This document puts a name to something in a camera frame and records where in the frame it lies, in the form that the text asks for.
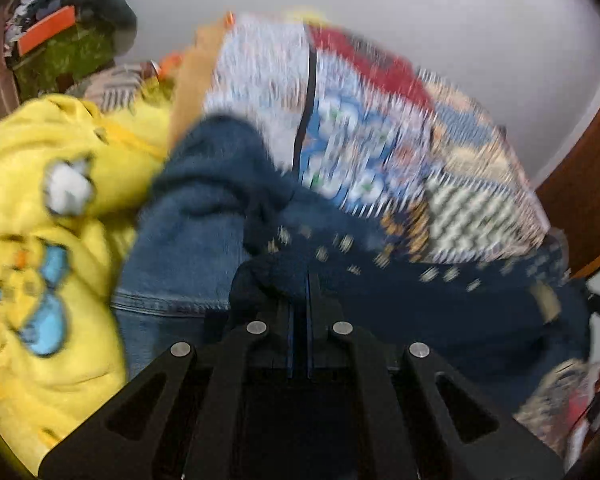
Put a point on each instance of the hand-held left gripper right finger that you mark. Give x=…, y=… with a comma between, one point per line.
x=320, y=325

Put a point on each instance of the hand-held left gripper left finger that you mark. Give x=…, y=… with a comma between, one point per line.
x=286, y=325

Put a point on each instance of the navy patterned hoodie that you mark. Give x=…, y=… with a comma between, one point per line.
x=430, y=310

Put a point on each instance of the wooden wardrobe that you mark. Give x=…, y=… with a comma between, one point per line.
x=585, y=200

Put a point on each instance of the blue denim jeans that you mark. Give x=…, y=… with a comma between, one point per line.
x=195, y=220

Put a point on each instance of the patchwork printed blanket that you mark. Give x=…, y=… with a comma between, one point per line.
x=360, y=135

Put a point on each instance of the yellow cartoon garment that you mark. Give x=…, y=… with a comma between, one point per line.
x=45, y=260

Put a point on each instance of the striped grey cloth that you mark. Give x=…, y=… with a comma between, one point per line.
x=112, y=85

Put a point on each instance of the green patterned cloth cover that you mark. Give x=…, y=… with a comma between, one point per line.
x=60, y=60

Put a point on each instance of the grey cushion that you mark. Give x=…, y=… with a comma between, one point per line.
x=102, y=5

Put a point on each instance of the orange box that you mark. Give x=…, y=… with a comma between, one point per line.
x=47, y=30

